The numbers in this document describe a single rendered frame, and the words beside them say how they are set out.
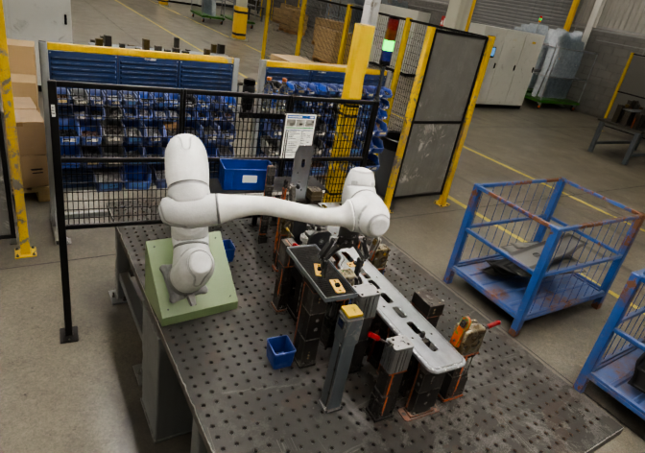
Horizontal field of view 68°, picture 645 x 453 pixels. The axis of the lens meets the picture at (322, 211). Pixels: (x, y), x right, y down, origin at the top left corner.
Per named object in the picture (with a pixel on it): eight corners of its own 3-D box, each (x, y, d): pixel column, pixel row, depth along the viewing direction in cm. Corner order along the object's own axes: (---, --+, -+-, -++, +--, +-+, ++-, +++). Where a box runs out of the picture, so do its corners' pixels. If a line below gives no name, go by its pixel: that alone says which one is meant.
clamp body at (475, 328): (467, 397, 205) (494, 330, 190) (441, 406, 198) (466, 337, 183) (451, 379, 213) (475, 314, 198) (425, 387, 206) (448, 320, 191)
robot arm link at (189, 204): (217, 217, 148) (213, 178, 153) (155, 224, 145) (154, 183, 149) (219, 230, 160) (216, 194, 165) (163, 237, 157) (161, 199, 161)
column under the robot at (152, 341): (155, 444, 237) (157, 340, 210) (140, 399, 260) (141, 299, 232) (213, 424, 253) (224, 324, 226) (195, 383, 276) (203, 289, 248)
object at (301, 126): (310, 159, 312) (318, 112, 299) (278, 159, 302) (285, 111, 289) (309, 158, 314) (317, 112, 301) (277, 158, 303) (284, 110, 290)
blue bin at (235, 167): (274, 190, 286) (276, 170, 280) (222, 190, 274) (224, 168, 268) (266, 179, 299) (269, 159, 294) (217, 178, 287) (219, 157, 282)
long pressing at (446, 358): (475, 364, 181) (476, 360, 180) (428, 376, 170) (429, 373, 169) (317, 204, 288) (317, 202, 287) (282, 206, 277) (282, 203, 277)
